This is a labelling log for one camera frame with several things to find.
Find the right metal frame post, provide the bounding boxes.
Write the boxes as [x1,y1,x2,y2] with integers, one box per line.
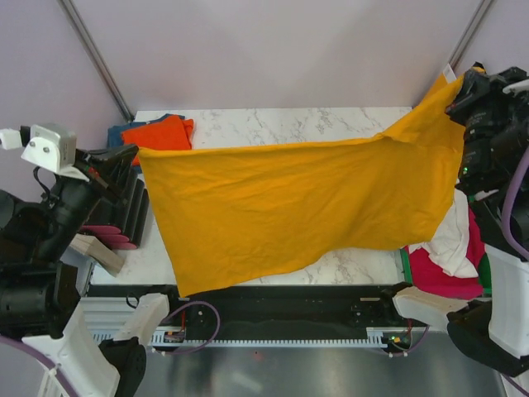
[448,0,496,69]

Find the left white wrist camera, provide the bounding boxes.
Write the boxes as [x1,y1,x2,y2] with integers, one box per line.
[1,123,87,180]

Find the folded blue t shirt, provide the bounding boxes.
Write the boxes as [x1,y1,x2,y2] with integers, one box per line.
[107,113,170,148]

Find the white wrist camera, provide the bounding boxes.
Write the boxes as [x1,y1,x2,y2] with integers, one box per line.
[1,123,87,180]
[503,79,529,94]

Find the folded orange t shirt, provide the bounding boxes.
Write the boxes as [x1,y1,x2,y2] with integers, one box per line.
[122,115,194,151]

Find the white slotted cable duct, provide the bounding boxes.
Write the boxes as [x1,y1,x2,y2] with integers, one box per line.
[148,325,431,347]

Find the white t shirt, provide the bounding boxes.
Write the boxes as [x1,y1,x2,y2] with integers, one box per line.
[408,189,478,279]

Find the magenta t shirt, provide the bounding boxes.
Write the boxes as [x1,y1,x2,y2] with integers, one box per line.
[404,210,492,300]

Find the metal frame post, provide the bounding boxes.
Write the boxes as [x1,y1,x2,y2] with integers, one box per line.
[448,0,496,69]
[56,0,134,122]

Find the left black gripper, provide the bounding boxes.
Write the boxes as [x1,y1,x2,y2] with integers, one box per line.
[31,140,138,256]

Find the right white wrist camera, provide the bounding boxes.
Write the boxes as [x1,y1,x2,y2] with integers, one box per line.
[503,79,529,94]

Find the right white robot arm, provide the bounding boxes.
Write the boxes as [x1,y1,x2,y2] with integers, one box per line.
[378,66,528,377]

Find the yellow t shirt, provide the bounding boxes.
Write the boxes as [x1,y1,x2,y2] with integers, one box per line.
[139,78,465,297]

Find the green plastic tray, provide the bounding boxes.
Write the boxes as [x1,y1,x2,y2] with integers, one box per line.
[400,248,492,299]

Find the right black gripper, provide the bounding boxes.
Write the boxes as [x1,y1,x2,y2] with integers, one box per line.
[447,65,529,186]

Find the orange yellow envelope folder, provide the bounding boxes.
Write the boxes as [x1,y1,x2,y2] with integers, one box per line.
[442,64,457,84]

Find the black organizer box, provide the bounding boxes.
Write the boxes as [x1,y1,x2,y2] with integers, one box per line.
[80,178,149,250]

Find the beige book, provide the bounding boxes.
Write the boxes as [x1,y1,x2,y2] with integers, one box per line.
[69,234,125,276]

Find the left metal frame post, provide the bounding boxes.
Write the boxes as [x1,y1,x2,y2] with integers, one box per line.
[56,0,134,122]

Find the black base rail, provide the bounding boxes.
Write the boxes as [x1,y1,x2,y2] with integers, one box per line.
[81,285,425,341]

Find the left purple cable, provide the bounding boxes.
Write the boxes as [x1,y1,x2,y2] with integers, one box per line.
[0,299,220,397]

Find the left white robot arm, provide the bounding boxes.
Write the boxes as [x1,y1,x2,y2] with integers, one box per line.
[1,145,182,396]

